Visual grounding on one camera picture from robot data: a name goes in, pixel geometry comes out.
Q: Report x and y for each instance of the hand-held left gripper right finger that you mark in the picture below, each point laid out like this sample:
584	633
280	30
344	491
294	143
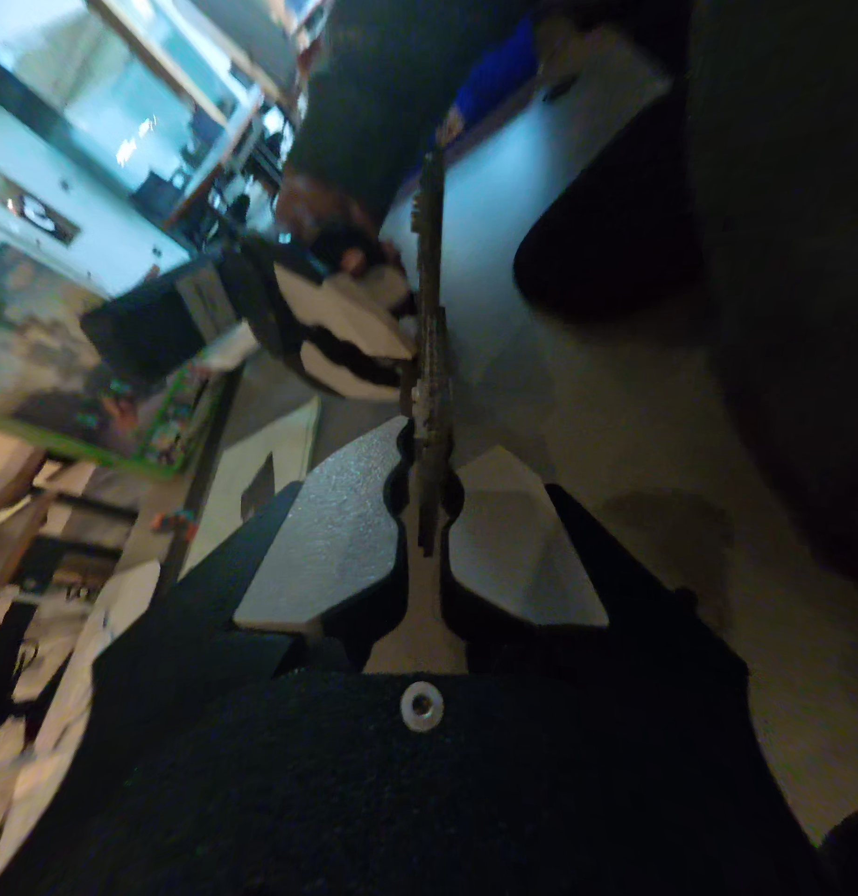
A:
520	553

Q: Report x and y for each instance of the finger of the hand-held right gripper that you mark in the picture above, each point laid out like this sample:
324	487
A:
338	381
345	315

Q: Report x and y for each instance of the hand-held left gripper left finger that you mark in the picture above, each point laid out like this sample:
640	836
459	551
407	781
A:
331	546

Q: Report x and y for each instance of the instruction booklet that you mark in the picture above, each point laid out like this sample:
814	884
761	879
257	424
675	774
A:
289	448

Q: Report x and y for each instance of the grey toy brick plate assembly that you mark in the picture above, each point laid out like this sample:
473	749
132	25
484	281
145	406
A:
429	280

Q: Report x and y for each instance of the orange toy minifigure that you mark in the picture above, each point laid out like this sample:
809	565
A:
173	520

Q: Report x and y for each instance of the person's right forearm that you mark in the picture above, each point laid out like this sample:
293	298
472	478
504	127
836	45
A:
373	105

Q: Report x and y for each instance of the person's right hand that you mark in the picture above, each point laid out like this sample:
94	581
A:
303	203

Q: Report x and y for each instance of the green toy set box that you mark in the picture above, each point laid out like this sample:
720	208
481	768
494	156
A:
51	364

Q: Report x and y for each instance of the wooden edged office table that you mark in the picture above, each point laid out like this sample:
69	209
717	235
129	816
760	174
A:
184	77

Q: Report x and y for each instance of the blue plastic bin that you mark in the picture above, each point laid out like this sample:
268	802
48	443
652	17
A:
492	77

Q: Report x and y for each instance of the dark green sweatshirt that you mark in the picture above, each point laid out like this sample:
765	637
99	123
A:
786	210

